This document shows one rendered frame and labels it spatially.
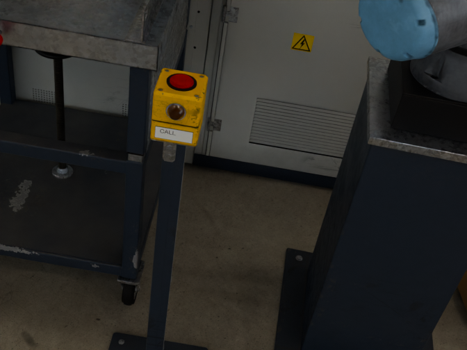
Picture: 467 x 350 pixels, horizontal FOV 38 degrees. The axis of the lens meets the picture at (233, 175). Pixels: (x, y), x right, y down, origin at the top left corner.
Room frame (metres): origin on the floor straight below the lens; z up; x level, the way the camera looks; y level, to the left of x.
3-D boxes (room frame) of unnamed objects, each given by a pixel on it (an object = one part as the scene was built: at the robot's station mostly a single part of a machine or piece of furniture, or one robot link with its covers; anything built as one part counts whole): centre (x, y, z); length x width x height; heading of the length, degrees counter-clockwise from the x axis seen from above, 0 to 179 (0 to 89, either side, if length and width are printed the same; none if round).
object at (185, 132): (0.93, 0.11, 0.85); 0.08 x 0.08 x 0.10; 1
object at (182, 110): (0.88, 0.11, 0.87); 0.03 x 0.01 x 0.03; 91
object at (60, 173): (1.45, 0.50, 0.18); 0.06 x 0.06 x 0.02
